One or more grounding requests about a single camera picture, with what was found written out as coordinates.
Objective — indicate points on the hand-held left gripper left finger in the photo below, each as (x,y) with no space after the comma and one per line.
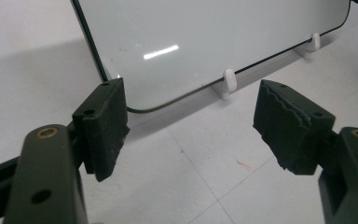
(104,130)

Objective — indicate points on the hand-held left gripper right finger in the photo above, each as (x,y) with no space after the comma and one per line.
(289,130)

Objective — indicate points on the white magnetic whiteboard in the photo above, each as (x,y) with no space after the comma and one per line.
(199,40)

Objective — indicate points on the white whiteboard foot clip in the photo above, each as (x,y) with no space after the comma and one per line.
(229,81)
(315,42)

